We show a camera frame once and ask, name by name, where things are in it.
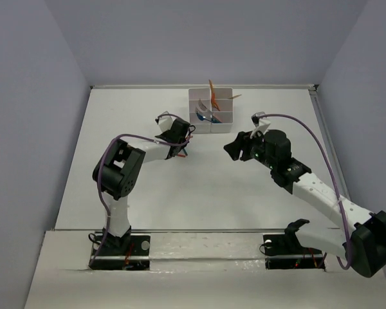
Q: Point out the orange plastic spoon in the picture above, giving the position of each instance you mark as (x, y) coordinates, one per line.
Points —
(215, 105)

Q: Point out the left white divided container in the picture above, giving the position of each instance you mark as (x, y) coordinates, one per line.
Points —
(199, 100)

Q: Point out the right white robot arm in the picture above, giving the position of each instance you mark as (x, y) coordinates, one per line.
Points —
(360, 236)

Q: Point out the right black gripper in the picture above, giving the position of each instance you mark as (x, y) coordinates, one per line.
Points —
(242, 141)

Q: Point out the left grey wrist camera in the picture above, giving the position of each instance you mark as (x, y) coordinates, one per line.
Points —
(164, 121)

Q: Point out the blue metal fork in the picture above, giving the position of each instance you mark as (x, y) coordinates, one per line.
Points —
(201, 117)

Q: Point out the right white divided container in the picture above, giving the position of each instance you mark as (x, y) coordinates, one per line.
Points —
(226, 109)

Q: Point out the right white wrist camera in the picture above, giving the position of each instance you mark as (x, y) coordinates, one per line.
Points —
(261, 123)

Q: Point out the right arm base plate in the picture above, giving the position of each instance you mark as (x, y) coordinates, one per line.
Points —
(278, 256)

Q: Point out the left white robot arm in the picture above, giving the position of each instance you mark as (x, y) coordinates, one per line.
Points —
(118, 169)

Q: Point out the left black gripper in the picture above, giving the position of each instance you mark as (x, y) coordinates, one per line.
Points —
(183, 136)

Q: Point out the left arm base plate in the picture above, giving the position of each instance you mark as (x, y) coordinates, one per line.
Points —
(130, 253)

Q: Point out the white divided container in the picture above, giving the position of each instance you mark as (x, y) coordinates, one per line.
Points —
(226, 109)
(199, 100)

